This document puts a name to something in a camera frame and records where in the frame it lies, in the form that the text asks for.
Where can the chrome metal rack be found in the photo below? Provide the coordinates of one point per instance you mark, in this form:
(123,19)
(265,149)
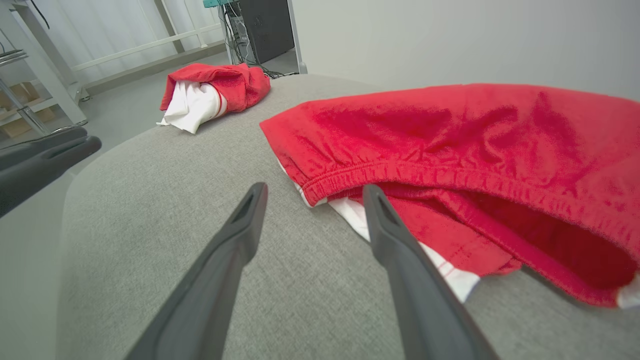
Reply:
(15,100)

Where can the black computer tower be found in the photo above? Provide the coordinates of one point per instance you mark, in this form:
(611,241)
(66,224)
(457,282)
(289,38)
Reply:
(267,27)

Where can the white metal frame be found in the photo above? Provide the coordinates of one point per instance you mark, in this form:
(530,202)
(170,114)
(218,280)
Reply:
(50,65)

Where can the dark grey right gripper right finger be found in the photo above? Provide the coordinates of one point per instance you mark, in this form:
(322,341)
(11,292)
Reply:
(415,300)

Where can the red and white jersey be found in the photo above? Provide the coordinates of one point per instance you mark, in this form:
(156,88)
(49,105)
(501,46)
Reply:
(225,82)

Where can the grey fabric sofa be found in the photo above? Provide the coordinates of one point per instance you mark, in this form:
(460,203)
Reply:
(175,200)

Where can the white table leg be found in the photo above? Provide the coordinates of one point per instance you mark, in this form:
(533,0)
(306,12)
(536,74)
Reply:
(297,40)

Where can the cardboard boxes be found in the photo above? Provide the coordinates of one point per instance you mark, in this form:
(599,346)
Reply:
(20,92)

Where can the red shorts with white stripes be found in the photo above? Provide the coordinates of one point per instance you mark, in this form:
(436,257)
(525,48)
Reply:
(475,140)

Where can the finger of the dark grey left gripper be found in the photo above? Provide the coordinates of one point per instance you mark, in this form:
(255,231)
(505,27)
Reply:
(35,149)
(40,175)

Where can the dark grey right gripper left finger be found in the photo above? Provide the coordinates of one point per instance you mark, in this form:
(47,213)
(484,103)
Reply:
(210,290)

